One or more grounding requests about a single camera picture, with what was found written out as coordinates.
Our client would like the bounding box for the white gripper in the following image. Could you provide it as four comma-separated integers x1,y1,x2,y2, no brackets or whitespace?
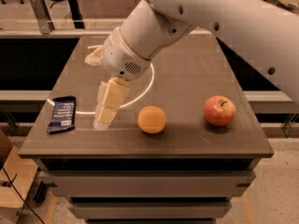
84,27,150,131

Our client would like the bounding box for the blue rxbar blueberry wrapper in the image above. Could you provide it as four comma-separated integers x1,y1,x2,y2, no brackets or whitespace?
46,96,77,133

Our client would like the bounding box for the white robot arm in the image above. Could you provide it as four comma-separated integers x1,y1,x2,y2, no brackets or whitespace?
85,0,299,130

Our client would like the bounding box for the orange fruit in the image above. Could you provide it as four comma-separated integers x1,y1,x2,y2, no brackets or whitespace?
137,105,166,134

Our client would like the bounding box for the grey drawer cabinet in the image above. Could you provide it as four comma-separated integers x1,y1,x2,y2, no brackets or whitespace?
40,170,255,224

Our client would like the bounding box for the red apple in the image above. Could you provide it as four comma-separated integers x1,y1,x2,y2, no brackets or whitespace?
203,95,236,127

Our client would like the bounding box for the wooden box lower left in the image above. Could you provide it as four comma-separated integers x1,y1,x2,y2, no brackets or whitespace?
0,129,40,224

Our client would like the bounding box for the left metal rail bracket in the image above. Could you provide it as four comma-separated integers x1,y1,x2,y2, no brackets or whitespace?
29,0,54,35

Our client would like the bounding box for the black floor cable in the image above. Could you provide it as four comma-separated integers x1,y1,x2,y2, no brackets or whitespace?
0,165,47,224

